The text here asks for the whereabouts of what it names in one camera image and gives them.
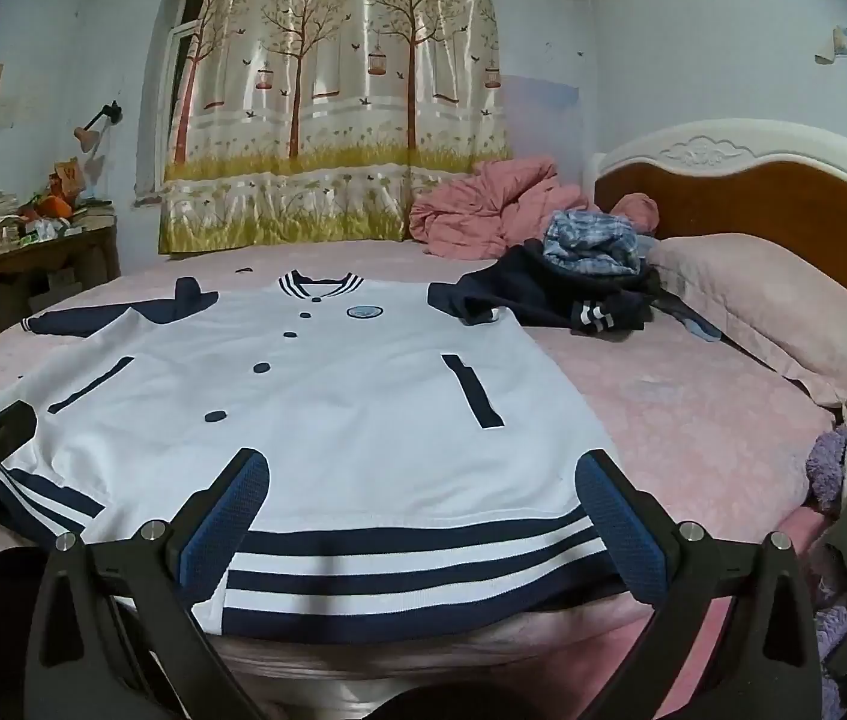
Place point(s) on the pink quilt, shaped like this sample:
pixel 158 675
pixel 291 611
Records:
pixel 483 210

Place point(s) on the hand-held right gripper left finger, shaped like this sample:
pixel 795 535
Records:
pixel 232 510

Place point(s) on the dark wooden side table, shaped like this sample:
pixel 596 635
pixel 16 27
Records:
pixel 25 262

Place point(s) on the wall lamp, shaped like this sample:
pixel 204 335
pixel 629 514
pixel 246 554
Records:
pixel 104 115

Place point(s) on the white and wooden headboard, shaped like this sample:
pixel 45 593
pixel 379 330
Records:
pixel 753 199

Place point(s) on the black jacket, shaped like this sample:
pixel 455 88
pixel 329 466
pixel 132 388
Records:
pixel 637 291

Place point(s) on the grey blue garment piece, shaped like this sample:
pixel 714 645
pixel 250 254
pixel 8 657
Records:
pixel 697 324

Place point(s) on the orange plush toy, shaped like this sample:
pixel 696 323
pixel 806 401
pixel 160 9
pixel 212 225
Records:
pixel 54 206

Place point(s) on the orange paper bag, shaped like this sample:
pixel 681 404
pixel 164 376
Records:
pixel 67 178

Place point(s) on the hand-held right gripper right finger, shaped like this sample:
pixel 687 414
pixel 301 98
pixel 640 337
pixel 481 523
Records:
pixel 618 525

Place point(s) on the bed with pink sheet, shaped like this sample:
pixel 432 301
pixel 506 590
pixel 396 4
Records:
pixel 693 420

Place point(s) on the pink pillow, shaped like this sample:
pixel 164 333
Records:
pixel 783 300

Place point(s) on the blue plaid garment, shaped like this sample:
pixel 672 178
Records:
pixel 588 240

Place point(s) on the tree print curtain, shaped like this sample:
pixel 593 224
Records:
pixel 333 127

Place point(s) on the white and navy jacket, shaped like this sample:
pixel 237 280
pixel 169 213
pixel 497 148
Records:
pixel 318 405

